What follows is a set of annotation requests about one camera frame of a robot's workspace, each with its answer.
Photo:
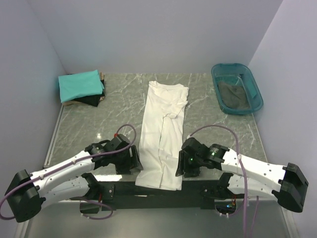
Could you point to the white printed t shirt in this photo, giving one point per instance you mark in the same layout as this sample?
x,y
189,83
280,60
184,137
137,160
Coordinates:
x,y
162,136

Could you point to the teal plastic bin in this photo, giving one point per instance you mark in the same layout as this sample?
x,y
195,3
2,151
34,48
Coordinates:
x,y
237,74

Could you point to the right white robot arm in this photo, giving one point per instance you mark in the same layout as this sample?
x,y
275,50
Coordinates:
x,y
244,175

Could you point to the black folded t shirt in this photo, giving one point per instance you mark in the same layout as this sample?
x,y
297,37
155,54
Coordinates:
x,y
93,100

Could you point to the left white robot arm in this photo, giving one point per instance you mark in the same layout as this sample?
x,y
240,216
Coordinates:
x,y
29,193

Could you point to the grey t shirt in bin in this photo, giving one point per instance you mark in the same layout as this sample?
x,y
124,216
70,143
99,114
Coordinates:
x,y
233,96

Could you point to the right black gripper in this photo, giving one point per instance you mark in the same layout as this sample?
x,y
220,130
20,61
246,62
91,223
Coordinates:
x,y
184,163

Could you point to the teal folded t shirt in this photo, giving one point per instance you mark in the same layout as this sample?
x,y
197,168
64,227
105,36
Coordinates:
x,y
79,85

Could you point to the black base beam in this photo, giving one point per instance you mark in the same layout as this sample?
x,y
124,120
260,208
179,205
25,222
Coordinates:
x,y
126,195

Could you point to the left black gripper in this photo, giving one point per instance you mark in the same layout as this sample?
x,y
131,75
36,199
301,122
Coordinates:
x,y
129,161

